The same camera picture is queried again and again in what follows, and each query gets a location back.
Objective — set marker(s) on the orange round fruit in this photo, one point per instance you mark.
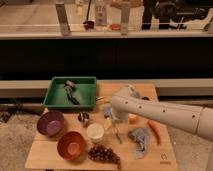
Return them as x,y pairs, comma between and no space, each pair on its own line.
132,119

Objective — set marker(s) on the orange carrot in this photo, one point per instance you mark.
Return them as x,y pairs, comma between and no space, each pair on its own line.
155,130

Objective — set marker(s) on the orange bowl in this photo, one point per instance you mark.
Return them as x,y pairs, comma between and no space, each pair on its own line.
71,145

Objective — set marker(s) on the gold handled utensil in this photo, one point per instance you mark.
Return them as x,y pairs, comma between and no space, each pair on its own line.
104,98

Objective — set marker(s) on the purple bowl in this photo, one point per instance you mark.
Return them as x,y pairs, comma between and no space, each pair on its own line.
50,123

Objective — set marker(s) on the small dark metal cup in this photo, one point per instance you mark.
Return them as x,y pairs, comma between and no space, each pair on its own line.
83,117

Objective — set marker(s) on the black rectangular object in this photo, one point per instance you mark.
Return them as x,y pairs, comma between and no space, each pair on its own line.
145,98

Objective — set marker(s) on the grey crumpled cloth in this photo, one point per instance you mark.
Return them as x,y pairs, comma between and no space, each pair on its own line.
141,137

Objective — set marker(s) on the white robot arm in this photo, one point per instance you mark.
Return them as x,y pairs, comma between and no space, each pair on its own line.
192,119

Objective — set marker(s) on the blue grey small object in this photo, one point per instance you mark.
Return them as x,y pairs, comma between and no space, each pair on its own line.
136,94

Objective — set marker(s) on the white cup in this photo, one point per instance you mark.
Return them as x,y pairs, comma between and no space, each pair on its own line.
95,132

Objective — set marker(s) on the wooden board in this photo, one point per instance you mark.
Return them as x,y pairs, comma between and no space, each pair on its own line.
158,157

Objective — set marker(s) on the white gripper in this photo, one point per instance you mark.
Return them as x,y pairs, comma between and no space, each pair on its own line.
118,116

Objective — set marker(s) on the bunch of dark grapes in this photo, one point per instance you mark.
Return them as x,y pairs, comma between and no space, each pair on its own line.
100,153

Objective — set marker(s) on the green plastic tray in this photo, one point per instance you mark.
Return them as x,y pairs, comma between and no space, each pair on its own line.
84,91

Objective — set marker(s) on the blue sponge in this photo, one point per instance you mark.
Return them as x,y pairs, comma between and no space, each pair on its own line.
107,112

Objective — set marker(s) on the dark tool in tray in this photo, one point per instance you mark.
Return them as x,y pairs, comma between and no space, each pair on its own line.
69,86

